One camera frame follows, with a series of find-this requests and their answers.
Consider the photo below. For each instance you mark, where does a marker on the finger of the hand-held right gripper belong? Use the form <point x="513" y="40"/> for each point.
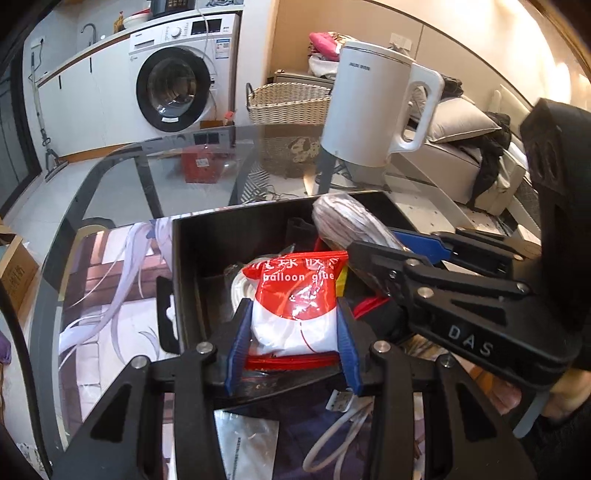
<point x="429" y="244"/>
<point x="461" y="332"/>

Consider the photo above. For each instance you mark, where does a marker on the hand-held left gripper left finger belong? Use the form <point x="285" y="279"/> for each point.
<point x="240" y="341"/>

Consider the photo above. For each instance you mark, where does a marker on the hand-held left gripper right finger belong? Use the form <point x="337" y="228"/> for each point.
<point x="348" y="350"/>

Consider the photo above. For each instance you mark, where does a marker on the red and white glue packet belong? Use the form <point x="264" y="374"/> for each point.
<point x="295" y="300"/>

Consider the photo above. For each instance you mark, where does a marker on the black box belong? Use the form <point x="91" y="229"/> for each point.
<point x="194" y="258"/>

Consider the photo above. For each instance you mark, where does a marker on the person's right forearm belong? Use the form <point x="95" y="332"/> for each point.
<point x="568" y="443"/>

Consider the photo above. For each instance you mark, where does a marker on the person's right hand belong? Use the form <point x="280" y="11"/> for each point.
<point x="508" y="394"/>

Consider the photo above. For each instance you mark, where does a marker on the black and red pouch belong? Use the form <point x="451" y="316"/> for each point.
<point x="378" y="318"/>

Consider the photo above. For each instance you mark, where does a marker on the grey sofa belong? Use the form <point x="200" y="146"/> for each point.
<point x="443" y="170"/>

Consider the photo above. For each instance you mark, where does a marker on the black jacket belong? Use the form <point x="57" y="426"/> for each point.
<point x="489" y="157"/>

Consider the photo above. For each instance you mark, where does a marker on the white medicine sachet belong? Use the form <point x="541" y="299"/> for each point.
<point x="249" y="443"/>

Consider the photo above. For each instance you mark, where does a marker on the grey pillow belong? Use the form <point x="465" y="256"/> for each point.
<point x="461" y="122"/>

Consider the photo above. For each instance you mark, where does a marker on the printed desk mat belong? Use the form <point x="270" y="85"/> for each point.
<point x="115" y="286"/>

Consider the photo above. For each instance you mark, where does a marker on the white electric kettle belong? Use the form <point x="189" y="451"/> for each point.
<point x="364" y="106"/>

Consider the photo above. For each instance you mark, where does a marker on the black clothes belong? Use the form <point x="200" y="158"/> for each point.
<point x="453" y="87"/>

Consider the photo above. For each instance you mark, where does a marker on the printed bag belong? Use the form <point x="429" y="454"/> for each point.
<point x="300" y="150"/>

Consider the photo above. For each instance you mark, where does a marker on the red box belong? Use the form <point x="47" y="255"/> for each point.
<point x="203" y="166"/>

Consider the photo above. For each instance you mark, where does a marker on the wicker basket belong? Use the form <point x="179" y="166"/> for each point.
<point x="286" y="104"/>

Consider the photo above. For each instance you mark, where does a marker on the grey side cabinet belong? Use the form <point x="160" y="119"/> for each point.
<point x="295" y="77"/>

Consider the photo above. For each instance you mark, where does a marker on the pink clothes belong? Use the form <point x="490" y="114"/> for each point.
<point x="323" y="44"/>

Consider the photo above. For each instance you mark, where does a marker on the cardboard box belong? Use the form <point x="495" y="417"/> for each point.
<point x="18" y="272"/>

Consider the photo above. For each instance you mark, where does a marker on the purple bag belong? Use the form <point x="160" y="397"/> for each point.
<point x="4" y="346"/>

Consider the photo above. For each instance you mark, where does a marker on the flat mop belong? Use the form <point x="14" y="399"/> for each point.
<point x="55" y="166"/>

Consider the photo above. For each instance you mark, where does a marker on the white washing machine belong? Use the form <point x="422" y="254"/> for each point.
<point x="184" y="92"/>

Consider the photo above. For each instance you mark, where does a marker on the white base cabinet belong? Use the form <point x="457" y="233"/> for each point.
<point x="92" y="101"/>

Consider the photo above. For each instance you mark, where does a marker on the black faucet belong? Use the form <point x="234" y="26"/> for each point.
<point x="95" y="37"/>

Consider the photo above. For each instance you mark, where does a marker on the pink and white bowl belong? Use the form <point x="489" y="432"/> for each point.
<point x="136" y="21"/>

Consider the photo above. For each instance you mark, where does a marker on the black pressure cooker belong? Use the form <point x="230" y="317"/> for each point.
<point x="175" y="5"/>

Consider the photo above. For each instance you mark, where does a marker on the wall switch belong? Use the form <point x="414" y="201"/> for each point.
<point x="401" y="40"/>

